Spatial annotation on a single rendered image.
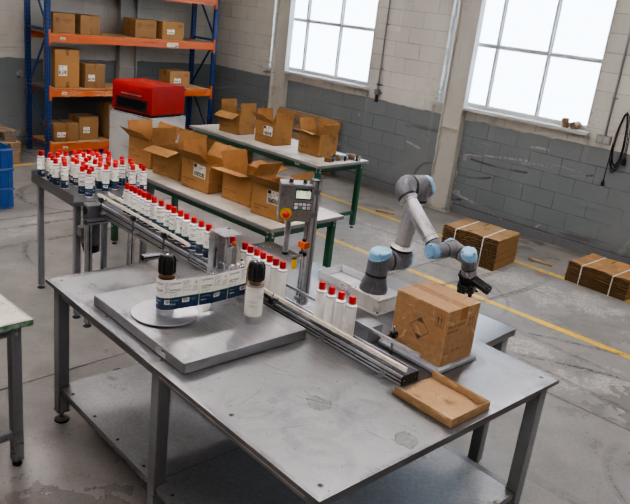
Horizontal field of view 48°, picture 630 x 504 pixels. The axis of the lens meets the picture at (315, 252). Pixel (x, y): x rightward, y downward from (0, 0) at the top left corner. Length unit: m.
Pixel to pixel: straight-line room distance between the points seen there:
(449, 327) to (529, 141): 5.82
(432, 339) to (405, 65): 6.87
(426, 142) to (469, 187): 0.86
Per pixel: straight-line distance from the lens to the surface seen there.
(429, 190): 3.69
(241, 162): 5.87
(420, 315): 3.27
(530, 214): 8.91
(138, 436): 3.72
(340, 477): 2.50
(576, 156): 8.61
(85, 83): 10.46
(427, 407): 2.92
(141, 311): 3.39
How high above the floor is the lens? 2.30
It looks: 19 degrees down
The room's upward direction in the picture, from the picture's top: 7 degrees clockwise
